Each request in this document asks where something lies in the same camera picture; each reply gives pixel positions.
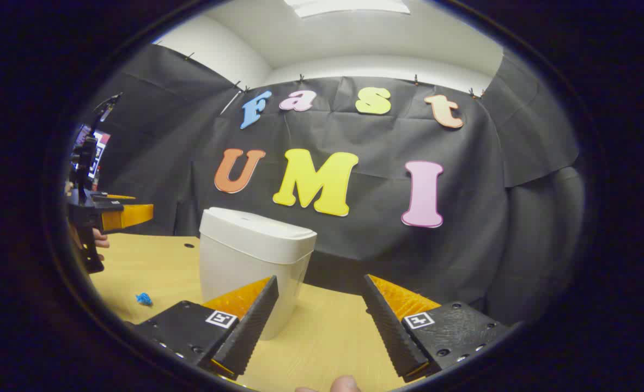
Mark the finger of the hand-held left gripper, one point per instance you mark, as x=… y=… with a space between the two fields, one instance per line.
x=109 y=197
x=128 y=216

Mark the computer monitor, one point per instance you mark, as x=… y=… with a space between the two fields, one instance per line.
x=99 y=152

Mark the large ceiling light panel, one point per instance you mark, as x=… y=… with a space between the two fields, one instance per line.
x=349 y=5

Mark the wooden desktop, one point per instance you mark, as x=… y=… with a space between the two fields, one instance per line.
x=153 y=267

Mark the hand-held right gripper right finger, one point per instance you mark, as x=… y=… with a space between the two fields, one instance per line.
x=390 y=332

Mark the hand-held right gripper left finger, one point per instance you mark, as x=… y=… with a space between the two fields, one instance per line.
x=251 y=326

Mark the black backdrop cloth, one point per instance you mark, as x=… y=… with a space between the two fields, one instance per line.
x=409 y=256

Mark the white desktop garbage bin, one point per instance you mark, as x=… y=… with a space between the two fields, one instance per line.
x=245 y=261

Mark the blue paper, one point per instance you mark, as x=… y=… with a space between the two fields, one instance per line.
x=144 y=299

